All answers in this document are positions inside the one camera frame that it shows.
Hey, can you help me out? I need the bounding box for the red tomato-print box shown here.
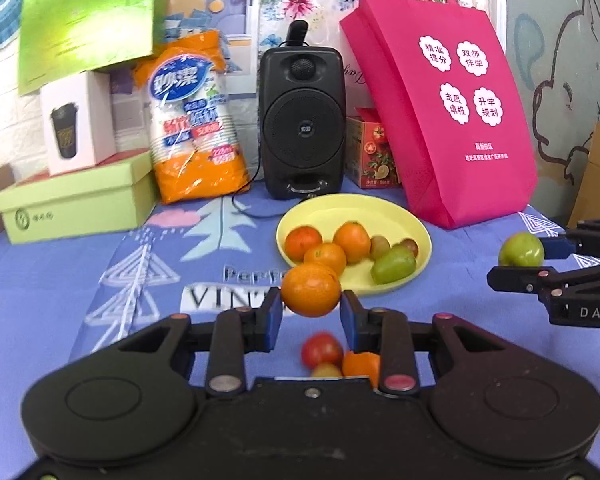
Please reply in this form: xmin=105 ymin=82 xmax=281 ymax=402
xmin=345 ymin=107 xmax=403 ymax=189

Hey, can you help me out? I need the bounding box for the wall poster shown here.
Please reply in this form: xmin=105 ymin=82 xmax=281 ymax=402
xmin=165 ymin=0 xmax=261 ymax=71

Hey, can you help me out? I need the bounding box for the small brown kiwi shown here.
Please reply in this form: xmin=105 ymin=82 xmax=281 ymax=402
xmin=369 ymin=235 xmax=392 ymax=261

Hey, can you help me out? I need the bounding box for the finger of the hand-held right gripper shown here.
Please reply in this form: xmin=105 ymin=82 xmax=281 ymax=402
xmin=486 ymin=261 xmax=600 ymax=304
xmin=540 ymin=217 xmax=600 ymax=261

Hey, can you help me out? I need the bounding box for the black speaker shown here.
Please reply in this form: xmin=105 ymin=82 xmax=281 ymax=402
xmin=257 ymin=46 xmax=347 ymax=200

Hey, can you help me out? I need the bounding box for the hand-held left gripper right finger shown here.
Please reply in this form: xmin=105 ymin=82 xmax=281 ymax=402
xmin=340 ymin=290 xmax=529 ymax=395

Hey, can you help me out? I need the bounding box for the pink tote bag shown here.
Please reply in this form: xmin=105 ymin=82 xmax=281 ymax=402
xmin=339 ymin=0 xmax=538 ymax=229

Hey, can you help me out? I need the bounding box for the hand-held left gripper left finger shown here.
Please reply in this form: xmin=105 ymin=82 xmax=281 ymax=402
xmin=70 ymin=287 xmax=285 ymax=395

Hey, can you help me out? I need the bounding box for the round green fruit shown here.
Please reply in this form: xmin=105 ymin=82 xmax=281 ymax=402
xmin=498 ymin=232 xmax=545 ymax=267

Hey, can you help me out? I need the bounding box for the black speaker cable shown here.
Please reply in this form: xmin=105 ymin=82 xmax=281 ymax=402
xmin=232 ymin=180 xmax=311 ymax=221

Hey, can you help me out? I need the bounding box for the orange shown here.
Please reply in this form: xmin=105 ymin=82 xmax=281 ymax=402
xmin=332 ymin=221 xmax=372 ymax=264
xmin=284 ymin=225 xmax=324 ymax=262
xmin=280 ymin=263 xmax=342 ymax=318
xmin=342 ymin=351 xmax=382 ymax=386
xmin=303 ymin=242 xmax=348 ymax=277

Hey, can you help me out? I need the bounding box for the oblong green mango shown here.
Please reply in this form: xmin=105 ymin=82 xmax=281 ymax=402
xmin=370 ymin=245 xmax=417 ymax=285

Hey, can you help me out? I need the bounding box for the light green lidded box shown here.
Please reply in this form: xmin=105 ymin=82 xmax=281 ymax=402
xmin=0 ymin=150 xmax=158 ymax=246

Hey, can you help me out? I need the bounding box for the shiny green gift box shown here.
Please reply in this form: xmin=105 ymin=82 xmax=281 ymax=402
xmin=17 ymin=0 xmax=170 ymax=96

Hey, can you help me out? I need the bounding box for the white paper bag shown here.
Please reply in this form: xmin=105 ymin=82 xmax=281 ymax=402
xmin=330 ymin=25 xmax=378 ymax=118

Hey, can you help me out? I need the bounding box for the white cup-print box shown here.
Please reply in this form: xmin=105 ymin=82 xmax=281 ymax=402
xmin=40 ymin=71 xmax=117 ymax=177

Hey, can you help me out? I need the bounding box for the orange paper cup pack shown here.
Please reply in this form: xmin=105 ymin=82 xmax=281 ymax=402
xmin=132 ymin=30 xmax=251 ymax=205

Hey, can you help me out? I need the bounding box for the blue printed tablecloth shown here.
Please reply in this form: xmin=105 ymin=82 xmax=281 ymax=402
xmin=0 ymin=175 xmax=600 ymax=456

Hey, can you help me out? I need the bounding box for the black microphone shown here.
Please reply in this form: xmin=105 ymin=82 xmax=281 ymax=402
xmin=285 ymin=20 xmax=308 ymax=48

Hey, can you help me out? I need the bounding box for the yellow plastic plate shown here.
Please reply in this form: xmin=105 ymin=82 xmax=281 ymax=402
xmin=275 ymin=193 xmax=432 ymax=296

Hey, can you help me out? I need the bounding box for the tan cardboard carton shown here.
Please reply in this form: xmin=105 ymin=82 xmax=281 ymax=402
xmin=567 ymin=121 xmax=600 ymax=231

